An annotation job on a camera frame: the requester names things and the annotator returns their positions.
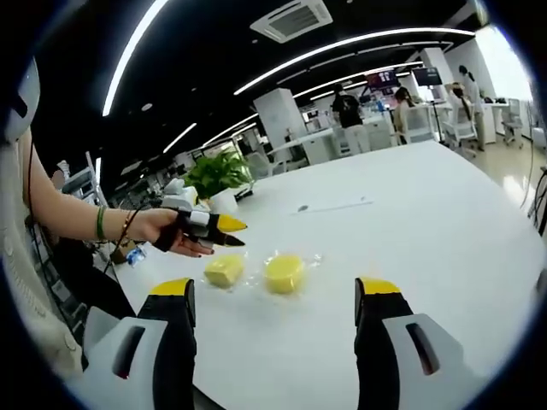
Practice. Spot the small black object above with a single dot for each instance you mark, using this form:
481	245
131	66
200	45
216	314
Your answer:
243	195

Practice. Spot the yellow rectangular silicone block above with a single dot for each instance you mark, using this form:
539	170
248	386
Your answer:
224	270

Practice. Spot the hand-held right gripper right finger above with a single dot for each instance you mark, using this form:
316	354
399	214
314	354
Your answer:
384	363

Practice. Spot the white metal rack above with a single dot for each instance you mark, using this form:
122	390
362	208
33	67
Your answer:
87	183

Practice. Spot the white office chair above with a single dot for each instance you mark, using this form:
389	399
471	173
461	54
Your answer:
513	124
463	130

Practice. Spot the yellow round silicone block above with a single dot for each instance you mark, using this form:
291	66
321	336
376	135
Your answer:
284	273

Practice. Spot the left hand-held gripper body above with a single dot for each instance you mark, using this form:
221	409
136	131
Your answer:
188	205

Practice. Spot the ceiling light strip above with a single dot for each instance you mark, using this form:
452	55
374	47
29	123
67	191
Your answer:
128	55
354	47

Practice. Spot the potted green plant white pot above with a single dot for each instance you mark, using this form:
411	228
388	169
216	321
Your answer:
218	173

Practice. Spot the ceiling air conditioner vent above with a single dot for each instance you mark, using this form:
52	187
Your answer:
290	19

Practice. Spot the white chest device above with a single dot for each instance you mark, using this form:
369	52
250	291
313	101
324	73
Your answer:
21	98

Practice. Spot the red and dark screen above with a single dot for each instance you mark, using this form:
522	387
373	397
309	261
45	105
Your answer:
381	81

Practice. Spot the dark monitor on stand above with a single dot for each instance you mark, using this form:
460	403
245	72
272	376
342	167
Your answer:
429	77

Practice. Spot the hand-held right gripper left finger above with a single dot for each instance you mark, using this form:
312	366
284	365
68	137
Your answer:
141	363

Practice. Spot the person's left hand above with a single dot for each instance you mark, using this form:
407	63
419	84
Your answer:
154	226

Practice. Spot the person's beige knit vest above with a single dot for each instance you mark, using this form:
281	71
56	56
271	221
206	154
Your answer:
25	277

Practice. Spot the clear water bottle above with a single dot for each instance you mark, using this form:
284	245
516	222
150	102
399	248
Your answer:
137	257

